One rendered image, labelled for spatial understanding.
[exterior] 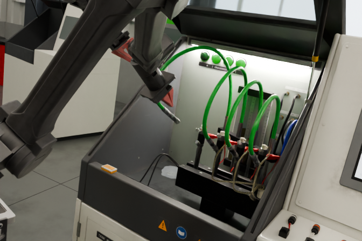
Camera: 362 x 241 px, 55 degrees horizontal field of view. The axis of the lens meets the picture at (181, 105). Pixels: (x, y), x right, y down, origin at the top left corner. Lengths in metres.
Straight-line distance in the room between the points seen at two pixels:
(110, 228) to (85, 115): 3.01
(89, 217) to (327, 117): 0.91
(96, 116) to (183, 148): 2.75
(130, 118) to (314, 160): 0.72
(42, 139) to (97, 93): 3.65
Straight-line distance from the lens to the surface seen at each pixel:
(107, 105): 4.40
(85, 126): 4.30
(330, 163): 1.17
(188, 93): 1.64
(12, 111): 0.65
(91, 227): 1.42
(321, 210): 1.18
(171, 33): 4.18
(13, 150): 0.65
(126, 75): 6.25
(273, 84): 1.46
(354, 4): 5.12
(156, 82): 0.98
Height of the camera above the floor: 1.49
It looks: 13 degrees down
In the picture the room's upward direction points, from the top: 9 degrees clockwise
